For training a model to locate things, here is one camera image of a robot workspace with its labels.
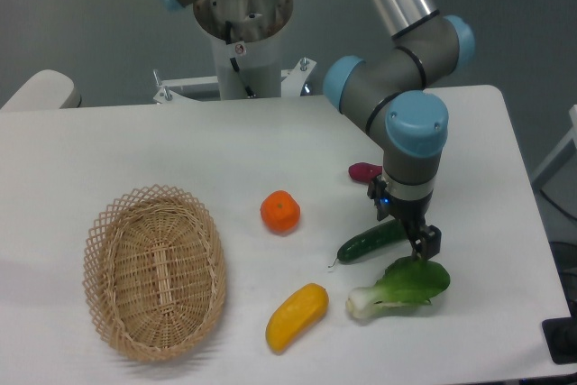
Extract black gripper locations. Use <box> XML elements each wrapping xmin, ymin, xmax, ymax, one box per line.
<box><xmin>367</xmin><ymin>175</ymin><xmax>441</xmax><ymax>261</ymax></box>

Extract dark green cucumber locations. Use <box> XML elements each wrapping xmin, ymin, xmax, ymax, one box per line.
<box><xmin>330</xmin><ymin>220</ymin><xmax>407</xmax><ymax>268</ymax></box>

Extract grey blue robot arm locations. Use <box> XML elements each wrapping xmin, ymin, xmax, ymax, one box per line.
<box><xmin>161</xmin><ymin>0</ymin><xmax>475</xmax><ymax>260</ymax></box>

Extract green bok choy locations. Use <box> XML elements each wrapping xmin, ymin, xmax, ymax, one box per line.
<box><xmin>345</xmin><ymin>256</ymin><xmax>451</xmax><ymax>319</ymax></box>

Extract yellow mango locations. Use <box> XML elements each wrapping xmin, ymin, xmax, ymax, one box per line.
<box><xmin>265</xmin><ymin>283</ymin><xmax>329</xmax><ymax>353</ymax></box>

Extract orange tangerine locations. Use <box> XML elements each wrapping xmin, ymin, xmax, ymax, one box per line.
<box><xmin>260</xmin><ymin>190</ymin><xmax>301</xmax><ymax>234</ymax></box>

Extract black device at table edge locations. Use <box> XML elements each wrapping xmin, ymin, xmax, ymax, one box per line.
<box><xmin>542</xmin><ymin>317</ymin><xmax>576</xmax><ymax>365</ymax></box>

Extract woven wicker basket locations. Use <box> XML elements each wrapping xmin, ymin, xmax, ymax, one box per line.
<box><xmin>83</xmin><ymin>185</ymin><xmax>226</xmax><ymax>362</ymax></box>

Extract white chair armrest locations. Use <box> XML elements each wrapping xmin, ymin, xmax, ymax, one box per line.
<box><xmin>1</xmin><ymin>69</ymin><xmax>82</xmax><ymax>113</ymax></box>

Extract white frame at right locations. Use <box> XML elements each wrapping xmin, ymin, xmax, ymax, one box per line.
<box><xmin>530</xmin><ymin>105</ymin><xmax>576</xmax><ymax>190</ymax></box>

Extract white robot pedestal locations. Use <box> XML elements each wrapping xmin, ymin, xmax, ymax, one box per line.
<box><xmin>151</xmin><ymin>0</ymin><xmax>316</xmax><ymax>105</ymax></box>

